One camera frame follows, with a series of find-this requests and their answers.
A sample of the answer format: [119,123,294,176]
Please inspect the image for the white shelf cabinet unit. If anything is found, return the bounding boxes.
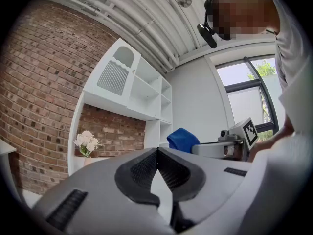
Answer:
[67,38,174,176]

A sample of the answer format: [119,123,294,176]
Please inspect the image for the pale pink flower bouquet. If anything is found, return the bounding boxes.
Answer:
[73,130,104,158]

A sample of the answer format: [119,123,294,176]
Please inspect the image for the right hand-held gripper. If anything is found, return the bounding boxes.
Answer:
[191,117,259,162]

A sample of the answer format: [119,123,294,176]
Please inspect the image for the black head-worn camera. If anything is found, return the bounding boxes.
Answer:
[197,10,219,49]

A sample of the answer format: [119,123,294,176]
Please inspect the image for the black framed window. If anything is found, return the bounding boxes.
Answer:
[214,54,280,142]

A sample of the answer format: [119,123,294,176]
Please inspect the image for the person's right forearm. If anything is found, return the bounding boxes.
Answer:
[247,113,298,163]

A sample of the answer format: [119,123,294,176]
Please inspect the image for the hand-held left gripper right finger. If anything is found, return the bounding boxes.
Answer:
[157,147,206,203]

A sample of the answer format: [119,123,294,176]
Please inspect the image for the small white table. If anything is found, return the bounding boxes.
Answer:
[0,138,17,157]

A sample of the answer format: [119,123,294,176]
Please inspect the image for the small grey camera module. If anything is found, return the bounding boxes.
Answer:
[218,129,231,142]

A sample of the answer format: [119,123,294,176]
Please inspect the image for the blue cloth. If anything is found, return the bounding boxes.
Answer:
[166,127,201,154]

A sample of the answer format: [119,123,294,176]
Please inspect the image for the person's white shirt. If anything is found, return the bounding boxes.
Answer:
[238,0,313,235]

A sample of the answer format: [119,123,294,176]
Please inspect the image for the row of white ceiling pipes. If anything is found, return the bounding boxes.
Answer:
[36,0,183,72]

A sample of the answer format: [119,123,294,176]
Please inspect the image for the white arched cabinet door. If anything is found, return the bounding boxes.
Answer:
[96,38,142,108]

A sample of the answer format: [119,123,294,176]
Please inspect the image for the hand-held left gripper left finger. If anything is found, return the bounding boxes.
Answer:
[114,147,161,207]

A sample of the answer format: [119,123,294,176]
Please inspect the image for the person's head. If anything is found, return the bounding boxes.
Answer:
[204,0,281,42]

